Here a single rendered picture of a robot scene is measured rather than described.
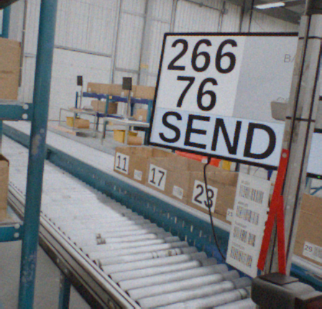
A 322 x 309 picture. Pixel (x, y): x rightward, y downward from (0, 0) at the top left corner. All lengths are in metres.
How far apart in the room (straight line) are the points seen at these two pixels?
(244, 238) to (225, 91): 0.35
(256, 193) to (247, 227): 0.07
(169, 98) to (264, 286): 0.53
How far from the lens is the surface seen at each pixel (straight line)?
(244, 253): 0.85
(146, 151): 2.71
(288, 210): 0.77
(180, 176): 2.00
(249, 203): 0.83
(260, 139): 0.92
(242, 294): 1.50
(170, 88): 1.05
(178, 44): 1.06
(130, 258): 1.63
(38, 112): 0.68
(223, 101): 0.97
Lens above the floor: 1.37
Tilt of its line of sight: 7 degrees down
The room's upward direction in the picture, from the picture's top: 7 degrees clockwise
